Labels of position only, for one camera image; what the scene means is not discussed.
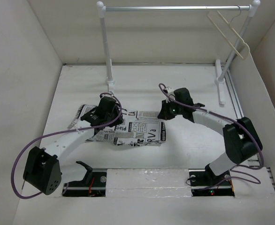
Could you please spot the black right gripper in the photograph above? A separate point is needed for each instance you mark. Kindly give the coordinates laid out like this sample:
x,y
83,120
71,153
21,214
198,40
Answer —
x,y
164,113

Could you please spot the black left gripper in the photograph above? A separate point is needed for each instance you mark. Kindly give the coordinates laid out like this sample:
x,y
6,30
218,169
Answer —
x,y
117,122

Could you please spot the newspaper print trousers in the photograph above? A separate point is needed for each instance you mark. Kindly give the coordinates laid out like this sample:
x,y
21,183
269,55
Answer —
x,y
139,128

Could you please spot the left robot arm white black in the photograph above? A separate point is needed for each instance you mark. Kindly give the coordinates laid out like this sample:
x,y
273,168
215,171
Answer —
x,y
43,166

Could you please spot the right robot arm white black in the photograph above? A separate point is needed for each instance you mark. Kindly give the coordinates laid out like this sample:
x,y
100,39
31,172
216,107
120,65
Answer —
x,y
240,138

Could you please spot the white clothes rack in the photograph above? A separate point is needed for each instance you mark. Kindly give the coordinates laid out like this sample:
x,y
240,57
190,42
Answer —
x,y
173,34

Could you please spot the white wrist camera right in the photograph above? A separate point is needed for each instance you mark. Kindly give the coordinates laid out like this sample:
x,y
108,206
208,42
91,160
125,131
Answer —
x,y
169,94

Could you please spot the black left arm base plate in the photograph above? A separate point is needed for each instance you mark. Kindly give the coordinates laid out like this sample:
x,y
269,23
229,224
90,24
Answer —
x,y
95,188

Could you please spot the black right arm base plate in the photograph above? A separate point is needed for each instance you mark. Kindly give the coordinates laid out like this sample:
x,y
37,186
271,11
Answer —
x,y
205,185

